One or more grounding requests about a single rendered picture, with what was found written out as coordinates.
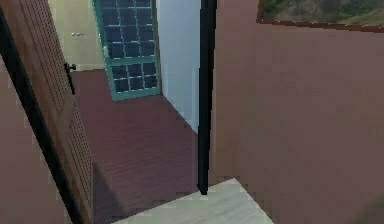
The brown framed landscape picture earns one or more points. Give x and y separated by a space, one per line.
320 12

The green glass-paned room door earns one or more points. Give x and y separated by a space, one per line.
130 46

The brown wooden room door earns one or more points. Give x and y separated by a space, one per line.
43 60

